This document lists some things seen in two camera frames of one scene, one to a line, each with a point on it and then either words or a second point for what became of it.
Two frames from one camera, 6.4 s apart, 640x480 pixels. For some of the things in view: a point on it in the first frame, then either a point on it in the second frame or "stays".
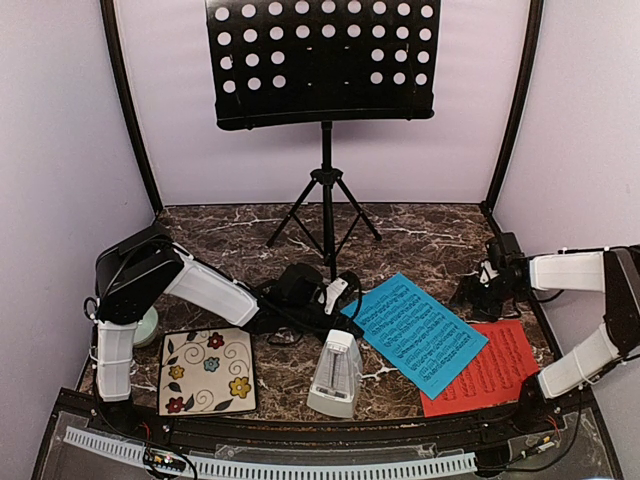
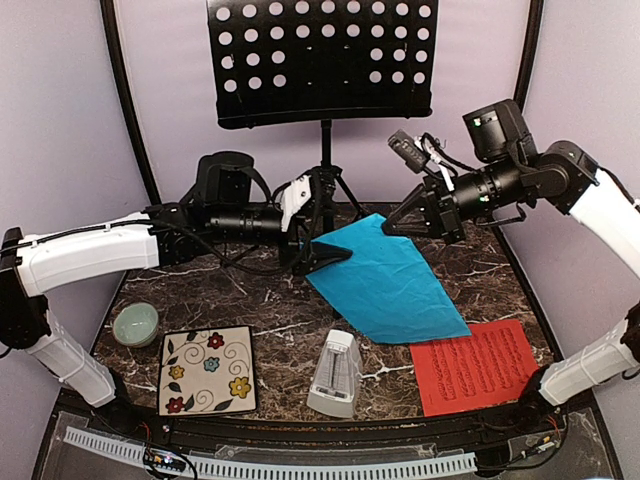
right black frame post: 522,100 stays
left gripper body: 337,315 to 290,252
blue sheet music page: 423,336 to 387,289
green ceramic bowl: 146,328 stays
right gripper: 467,293 to 450,222
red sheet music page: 493,377 stays
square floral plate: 205,372 stays
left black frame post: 115,41 stays
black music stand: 301,61 stays
